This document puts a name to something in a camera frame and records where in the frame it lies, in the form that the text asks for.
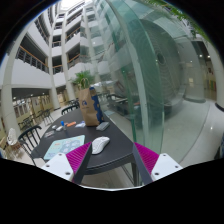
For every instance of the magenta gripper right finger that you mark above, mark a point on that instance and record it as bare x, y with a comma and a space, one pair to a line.
145, 159

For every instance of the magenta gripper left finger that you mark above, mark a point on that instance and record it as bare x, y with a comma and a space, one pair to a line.
78, 160

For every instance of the blue capped small bottle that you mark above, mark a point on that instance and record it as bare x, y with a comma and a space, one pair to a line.
63, 125

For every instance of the black chair front left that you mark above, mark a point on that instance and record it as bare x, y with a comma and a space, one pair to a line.
29, 141

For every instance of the white computer mouse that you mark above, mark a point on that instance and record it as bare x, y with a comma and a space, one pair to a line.
99, 144

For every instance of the brown paper bag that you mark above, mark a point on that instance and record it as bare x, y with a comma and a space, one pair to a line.
90, 107

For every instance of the small dark card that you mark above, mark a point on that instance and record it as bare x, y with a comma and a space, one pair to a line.
48, 134

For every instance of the orange marker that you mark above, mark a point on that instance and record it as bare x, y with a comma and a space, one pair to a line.
71, 124

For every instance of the small white packet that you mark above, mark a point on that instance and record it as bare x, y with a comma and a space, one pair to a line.
80, 125

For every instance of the curved glass partition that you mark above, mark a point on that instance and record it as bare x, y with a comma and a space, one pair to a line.
149, 52

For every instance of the grey rectangular case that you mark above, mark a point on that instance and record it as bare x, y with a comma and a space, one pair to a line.
102, 126

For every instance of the black round table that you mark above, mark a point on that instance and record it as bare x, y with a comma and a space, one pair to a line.
111, 147

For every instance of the light blue mouse pad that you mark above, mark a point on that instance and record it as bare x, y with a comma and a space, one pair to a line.
64, 146

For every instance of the black chair behind table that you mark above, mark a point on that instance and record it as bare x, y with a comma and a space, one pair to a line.
69, 109

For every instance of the potted green plant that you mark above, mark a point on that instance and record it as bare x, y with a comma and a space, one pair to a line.
83, 79

